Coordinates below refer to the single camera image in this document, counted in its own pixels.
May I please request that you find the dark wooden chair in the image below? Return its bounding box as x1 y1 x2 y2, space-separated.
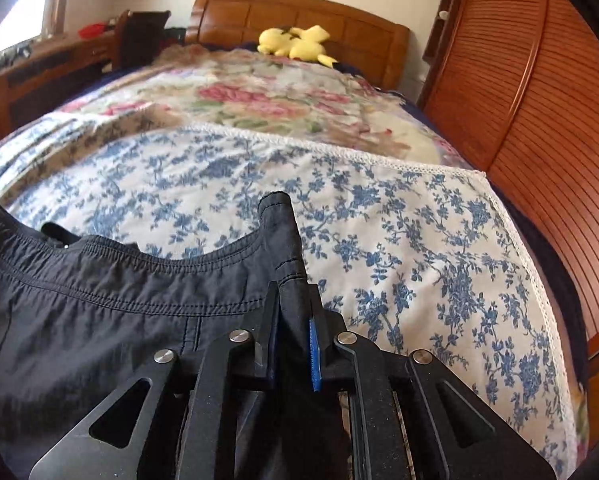
112 9 171 71

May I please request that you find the wooden slatted wardrobe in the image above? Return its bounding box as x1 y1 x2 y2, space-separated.
416 0 599 361

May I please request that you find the wooden desk cabinet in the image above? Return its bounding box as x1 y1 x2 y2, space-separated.
0 35 116 153

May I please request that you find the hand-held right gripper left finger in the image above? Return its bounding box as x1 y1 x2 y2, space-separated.
28 281 282 480

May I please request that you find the pink floral blanket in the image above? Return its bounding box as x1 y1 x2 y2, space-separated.
54 43 475 170

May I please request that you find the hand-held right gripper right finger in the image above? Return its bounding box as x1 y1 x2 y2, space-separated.
305 283 558 480

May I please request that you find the wooden bed headboard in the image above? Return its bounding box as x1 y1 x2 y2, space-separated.
184 0 411 92

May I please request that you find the blue floral white bedsheet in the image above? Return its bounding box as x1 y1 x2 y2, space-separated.
0 110 580 477

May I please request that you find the dark navy jacket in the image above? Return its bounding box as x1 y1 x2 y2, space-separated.
0 180 350 480

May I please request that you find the yellow plush toy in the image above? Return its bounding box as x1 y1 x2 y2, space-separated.
256 25 338 70

